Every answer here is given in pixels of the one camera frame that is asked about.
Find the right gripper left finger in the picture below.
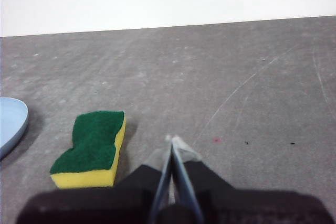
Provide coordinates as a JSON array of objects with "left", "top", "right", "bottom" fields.
[{"left": 15, "top": 136, "right": 173, "bottom": 224}]

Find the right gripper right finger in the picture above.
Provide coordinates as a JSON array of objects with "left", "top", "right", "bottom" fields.
[{"left": 171, "top": 135, "right": 336, "bottom": 224}]

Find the light blue round plate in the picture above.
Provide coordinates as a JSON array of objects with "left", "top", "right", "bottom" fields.
[{"left": 0, "top": 97, "right": 29, "bottom": 159}]

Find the green and yellow sponge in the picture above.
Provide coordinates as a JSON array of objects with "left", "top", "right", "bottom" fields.
[{"left": 49, "top": 110, "right": 126, "bottom": 189}]

